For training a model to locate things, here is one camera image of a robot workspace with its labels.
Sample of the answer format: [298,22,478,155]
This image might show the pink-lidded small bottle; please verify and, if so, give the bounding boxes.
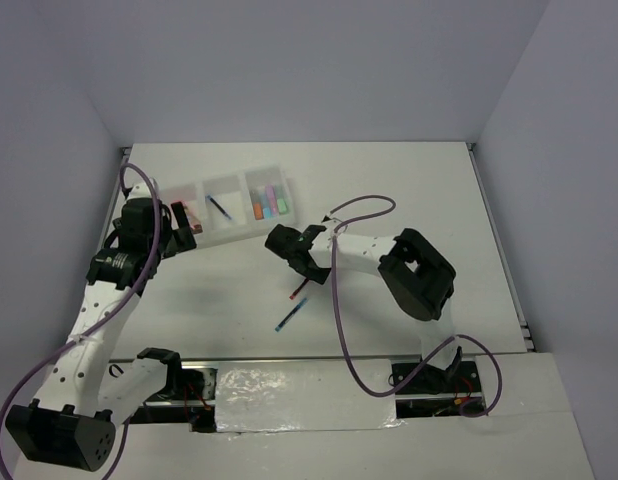
[182,200,203,234]

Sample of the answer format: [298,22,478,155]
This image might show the red pen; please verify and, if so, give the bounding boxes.
[289,279,309,300]

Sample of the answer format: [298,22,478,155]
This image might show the orange highlighter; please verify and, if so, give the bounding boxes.
[251,190,264,220]

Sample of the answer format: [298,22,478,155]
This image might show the green highlighter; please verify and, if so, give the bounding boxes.
[274,185,289,215]

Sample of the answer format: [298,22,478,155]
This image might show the dark blue pen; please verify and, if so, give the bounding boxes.
[205,195,233,221]

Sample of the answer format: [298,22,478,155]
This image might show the blue highlighter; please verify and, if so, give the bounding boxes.
[260,190,272,219]

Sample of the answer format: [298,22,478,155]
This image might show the light blue pen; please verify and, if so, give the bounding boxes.
[274,297,308,332]

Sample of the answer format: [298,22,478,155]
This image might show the pink highlighter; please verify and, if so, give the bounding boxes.
[266,185,279,216]

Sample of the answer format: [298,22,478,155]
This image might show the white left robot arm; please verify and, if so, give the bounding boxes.
[6,197,196,472]

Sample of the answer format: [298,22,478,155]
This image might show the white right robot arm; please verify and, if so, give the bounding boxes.
[265,222,462,391]

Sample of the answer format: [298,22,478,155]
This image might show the white three-compartment tray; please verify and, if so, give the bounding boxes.
[160,165,296,248]

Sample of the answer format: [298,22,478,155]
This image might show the silver foil cover panel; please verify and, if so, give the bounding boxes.
[215,360,400,433]

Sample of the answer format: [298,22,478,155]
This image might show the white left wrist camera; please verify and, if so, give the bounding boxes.
[122,182,157,201]

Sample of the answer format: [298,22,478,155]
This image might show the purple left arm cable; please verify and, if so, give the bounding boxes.
[0,163,165,480]

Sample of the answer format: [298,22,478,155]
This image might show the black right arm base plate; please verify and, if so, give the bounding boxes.
[398,360,482,400]

